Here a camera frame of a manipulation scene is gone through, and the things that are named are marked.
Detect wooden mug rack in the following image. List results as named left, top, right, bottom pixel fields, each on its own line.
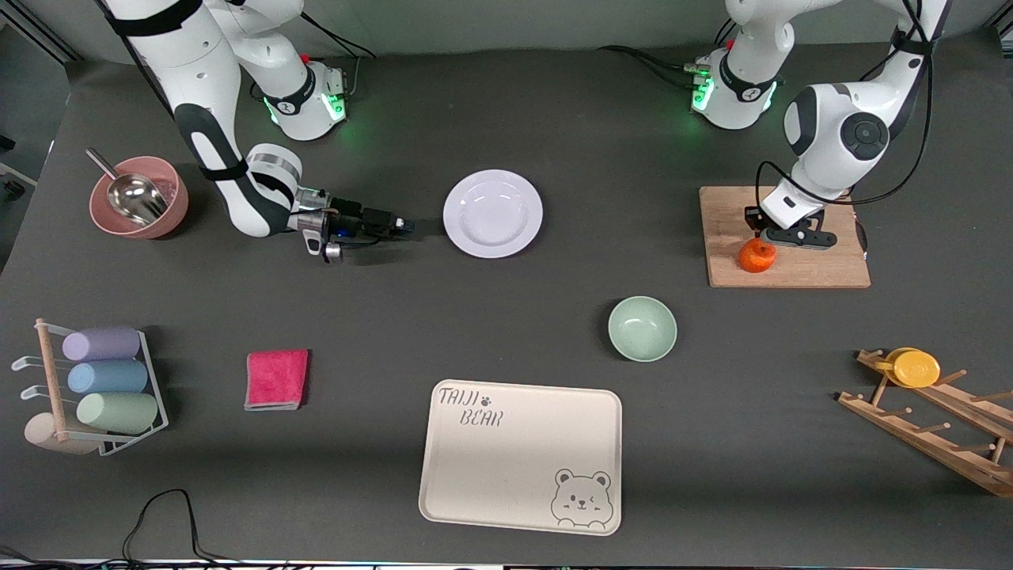
left=837, top=349, right=1013, bottom=499

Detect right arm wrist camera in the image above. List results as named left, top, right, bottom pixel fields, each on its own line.
left=305, top=231, right=345, bottom=264

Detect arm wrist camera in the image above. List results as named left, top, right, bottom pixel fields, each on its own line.
left=305, top=231, right=345, bottom=264
left=764, top=226, right=838, bottom=252

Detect wooden cutting board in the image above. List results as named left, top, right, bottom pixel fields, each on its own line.
left=699, top=186, right=871, bottom=289

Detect green cup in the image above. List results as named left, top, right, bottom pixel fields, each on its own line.
left=76, top=392, right=159, bottom=435

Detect pink bowl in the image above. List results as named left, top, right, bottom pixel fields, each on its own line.
left=89, top=156, right=190, bottom=240

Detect black base cables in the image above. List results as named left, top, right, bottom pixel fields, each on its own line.
left=598, top=44, right=713, bottom=88
left=301, top=8, right=377, bottom=60

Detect black left base cables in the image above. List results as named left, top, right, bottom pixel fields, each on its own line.
left=598, top=44, right=713, bottom=88

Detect pink folded cloth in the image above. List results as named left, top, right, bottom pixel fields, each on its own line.
left=244, top=349, right=310, bottom=412

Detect blue cup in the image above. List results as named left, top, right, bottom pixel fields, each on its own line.
left=67, top=360, right=150, bottom=395

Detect white wire cup rack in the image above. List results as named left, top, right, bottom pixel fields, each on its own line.
left=11, top=317, right=169, bottom=457

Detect yellow mug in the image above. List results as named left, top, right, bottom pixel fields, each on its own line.
left=875, top=348, right=942, bottom=389

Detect metal scoop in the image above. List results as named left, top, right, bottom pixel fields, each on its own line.
left=85, top=148, right=169, bottom=226

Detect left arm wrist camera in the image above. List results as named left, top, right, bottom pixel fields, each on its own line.
left=764, top=226, right=838, bottom=252

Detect orange fruit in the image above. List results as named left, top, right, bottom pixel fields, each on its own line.
left=739, top=239, right=777, bottom=274

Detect white round plate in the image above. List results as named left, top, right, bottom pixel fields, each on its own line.
left=442, top=169, right=544, bottom=259

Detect beige bear print tray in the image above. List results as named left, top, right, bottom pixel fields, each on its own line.
left=418, top=379, right=623, bottom=537

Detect black table edge cable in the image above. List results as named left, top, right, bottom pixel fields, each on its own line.
left=0, top=488, right=262, bottom=570

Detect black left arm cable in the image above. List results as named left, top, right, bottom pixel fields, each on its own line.
left=756, top=0, right=936, bottom=208

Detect pale green bowl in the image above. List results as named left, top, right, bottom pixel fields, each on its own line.
left=608, top=296, right=678, bottom=363

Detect purple cup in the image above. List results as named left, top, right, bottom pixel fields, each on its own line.
left=62, top=326, right=142, bottom=362

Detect black right base cables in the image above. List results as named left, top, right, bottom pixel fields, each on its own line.
left=301, top=8, right=377, bottom=60

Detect beige cup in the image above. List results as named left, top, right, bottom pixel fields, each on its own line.
left=24, top=413, right=100, bottom=456

